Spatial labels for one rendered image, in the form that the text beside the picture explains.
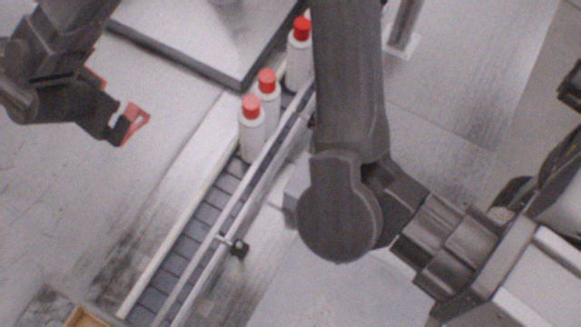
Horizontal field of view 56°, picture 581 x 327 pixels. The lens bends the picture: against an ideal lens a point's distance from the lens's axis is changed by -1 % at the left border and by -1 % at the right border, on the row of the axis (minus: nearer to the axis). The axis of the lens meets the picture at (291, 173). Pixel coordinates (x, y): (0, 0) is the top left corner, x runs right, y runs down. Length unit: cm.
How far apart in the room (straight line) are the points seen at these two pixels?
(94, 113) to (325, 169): 43
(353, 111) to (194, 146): 78
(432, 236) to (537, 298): 9
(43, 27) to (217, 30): 70
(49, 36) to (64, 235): 61
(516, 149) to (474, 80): 100
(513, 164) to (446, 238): 186
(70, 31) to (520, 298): 52
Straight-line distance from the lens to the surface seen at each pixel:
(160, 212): 117
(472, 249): 47
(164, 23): 135
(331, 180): 46
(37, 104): 73
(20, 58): 69
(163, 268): 108
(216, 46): 129
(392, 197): 47
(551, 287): 47
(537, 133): 244
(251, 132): 101
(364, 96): 47
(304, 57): 112
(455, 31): 147
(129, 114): 80
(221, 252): 108
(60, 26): 66
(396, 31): 135
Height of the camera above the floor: 191
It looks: 66 degrees down
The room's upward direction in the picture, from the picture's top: 7 degrees clockwise
